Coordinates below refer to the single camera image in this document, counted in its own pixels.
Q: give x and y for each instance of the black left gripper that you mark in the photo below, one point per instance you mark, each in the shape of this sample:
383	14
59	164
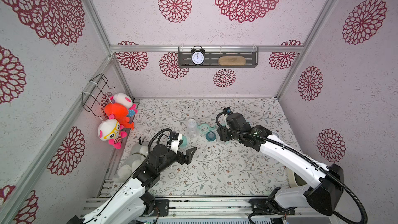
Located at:
187	158

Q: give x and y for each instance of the metal base rail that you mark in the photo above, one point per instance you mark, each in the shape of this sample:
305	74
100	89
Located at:
216	208

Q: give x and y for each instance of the black alarm clock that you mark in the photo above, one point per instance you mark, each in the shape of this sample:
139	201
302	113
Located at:
198	55

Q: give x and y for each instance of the white alarm clock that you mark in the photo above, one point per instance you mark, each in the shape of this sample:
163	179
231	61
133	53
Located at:
275	134

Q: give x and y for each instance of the grey wall shelf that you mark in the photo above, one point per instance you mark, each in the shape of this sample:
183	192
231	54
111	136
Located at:
211	58

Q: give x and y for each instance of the grey white husky plush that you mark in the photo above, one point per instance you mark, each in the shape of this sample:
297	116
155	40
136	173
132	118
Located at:
138	154

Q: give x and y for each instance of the red orange plush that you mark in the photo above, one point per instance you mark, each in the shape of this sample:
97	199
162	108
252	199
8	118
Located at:
119	112

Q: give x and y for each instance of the white sterilizer box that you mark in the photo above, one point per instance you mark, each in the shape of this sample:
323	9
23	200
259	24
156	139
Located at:
294	179

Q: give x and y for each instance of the white plush yellow glasses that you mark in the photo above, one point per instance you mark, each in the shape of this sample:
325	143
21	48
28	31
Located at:
111	131

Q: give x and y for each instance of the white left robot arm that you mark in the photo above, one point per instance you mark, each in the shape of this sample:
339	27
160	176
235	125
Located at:
133	198

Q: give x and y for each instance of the black wire basket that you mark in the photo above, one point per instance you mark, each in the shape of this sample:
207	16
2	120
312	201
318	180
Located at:
89	99

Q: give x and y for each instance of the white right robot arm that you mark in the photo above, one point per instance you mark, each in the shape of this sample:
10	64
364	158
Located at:
324	184

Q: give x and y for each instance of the white pink plush upper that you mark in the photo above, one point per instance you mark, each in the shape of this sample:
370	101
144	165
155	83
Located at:
124	100

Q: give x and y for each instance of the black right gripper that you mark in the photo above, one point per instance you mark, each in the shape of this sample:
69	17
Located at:
224	133

